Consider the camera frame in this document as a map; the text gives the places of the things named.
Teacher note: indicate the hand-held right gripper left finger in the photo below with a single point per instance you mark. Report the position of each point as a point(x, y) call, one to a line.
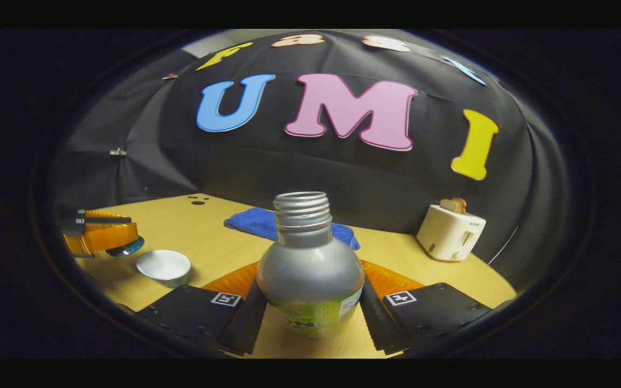
point(235, 328)

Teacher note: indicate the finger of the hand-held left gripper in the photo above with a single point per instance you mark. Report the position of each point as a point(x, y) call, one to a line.
point(105, 237)
point(105, 220)

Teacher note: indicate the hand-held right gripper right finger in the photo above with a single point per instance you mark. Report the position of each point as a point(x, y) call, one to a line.
point(380, 328)

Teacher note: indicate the white teacup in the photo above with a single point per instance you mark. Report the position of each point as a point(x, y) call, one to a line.
point(164, 265)

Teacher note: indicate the silver water bottle green label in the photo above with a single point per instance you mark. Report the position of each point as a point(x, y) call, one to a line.
point(310, 275)

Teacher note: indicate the metal clip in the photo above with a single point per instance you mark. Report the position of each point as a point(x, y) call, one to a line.
point(118, 152)

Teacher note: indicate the blue towel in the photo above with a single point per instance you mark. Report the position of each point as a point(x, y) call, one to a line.
point(251, 222)

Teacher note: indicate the bread slice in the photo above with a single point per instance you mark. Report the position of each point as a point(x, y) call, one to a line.
point(453, 205)

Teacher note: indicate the black backdrop cloth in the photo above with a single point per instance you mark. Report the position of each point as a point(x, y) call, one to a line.
point(299, 167)

